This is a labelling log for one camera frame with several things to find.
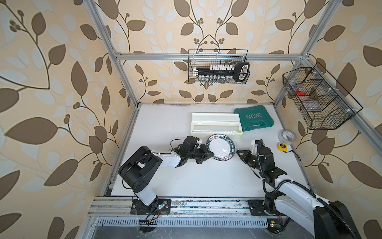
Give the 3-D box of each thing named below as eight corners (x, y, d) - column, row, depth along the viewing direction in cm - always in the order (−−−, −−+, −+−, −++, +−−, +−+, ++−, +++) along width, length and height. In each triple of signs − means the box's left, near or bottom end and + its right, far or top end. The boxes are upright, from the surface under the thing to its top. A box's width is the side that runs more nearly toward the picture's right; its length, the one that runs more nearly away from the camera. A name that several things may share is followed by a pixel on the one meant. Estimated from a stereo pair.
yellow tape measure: (277, 149, 96) (279, 147, 94) (277, 143, 99) (279, 141, 97) (285, 152, 95) (287, 150, 93) (285, 146, 98) (287, 144, 96)
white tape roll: (280, 144, 99) (283, 141, 96) (276, 132, 105) (278, 130, 102) (294, 144, 99) (297, 141, 96) (289, 132, 105) (291, 130, 102)
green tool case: (242, 132, 105) (244, 127, 101) (233, 112, 117) (235, 108, 113) (272, 128, 107) (275, 123, 103) (261, 109, 120) (263, 104, 116)
